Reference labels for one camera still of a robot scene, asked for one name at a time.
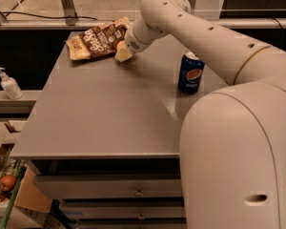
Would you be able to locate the red apple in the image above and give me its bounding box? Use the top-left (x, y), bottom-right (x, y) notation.
top-left (0, 175), bottom-right (17, 192)

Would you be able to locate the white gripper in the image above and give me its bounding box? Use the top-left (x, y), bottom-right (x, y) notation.
top-left (114, 18), bottom-right (159, 62)

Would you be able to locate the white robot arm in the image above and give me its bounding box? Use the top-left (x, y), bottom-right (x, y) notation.
top-left (125, 0), bottom-right (286, 229)

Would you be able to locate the cardboard box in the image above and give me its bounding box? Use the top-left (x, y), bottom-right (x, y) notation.
top-left (0, 122), bottom-right (51, 229)

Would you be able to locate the blue Pepsi can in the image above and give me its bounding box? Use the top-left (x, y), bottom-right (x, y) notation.
top-left (178, 52), bottom-right (205, 94)

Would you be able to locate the orange fruit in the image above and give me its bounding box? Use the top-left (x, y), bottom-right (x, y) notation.
top-left (116, 40), bottom-right (127, 51)

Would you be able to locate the green stick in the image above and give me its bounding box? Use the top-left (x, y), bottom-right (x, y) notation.
top-left (0, 169), bottom-right (24, 229)

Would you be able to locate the brown chip bag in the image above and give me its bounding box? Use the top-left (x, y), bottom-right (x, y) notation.
top-left (66, 17), bottom-right (131, 60)

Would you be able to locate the black cable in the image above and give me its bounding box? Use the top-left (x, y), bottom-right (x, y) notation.
top-left (0, 10), bottom-right (99, 21)

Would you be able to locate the white pump bottle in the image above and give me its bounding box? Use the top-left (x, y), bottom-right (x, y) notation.
top-left (0, 67), bottom-right (23, 99)

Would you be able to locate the grey drawer cabinet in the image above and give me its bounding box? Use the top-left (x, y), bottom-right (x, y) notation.
top-left (11, 36), bottom-right (226, 229)

